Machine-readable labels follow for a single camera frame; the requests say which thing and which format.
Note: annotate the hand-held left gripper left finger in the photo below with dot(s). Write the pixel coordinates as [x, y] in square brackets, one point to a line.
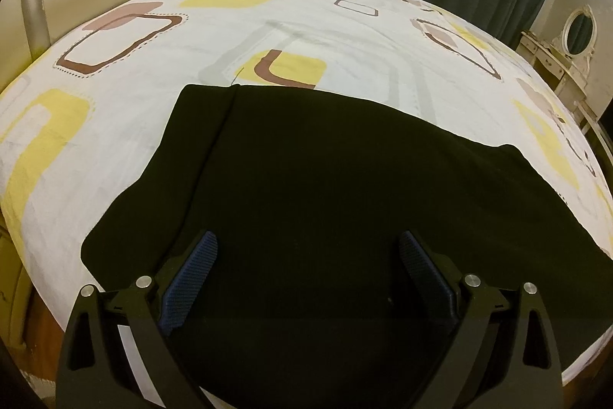
[191, 275]

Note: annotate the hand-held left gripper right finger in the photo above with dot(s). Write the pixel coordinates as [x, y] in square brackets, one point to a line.
[424, 275]

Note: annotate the black pants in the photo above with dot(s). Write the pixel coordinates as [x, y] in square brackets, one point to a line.
[311, 174]

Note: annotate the printed white bed sheet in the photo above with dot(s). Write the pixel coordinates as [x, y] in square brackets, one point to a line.
[143, 112]

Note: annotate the white vanity table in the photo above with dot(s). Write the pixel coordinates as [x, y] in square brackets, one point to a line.
[550, 59]

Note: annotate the oval vanity mirror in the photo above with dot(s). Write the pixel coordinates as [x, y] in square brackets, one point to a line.
[580, 28]

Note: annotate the silver metal pole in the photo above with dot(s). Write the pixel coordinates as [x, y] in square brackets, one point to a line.
[34, 6]

